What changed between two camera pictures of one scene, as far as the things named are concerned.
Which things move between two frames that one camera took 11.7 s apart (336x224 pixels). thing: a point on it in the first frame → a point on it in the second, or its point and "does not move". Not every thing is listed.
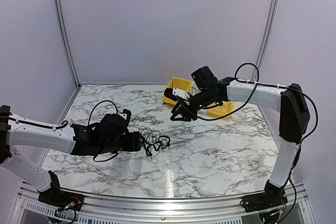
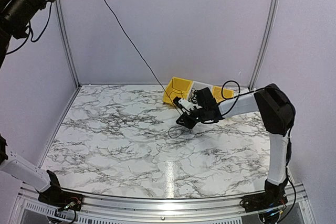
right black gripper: [184, 108] → [188, 124]
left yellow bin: [180, 83] does not move
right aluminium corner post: [269, 24] does not move
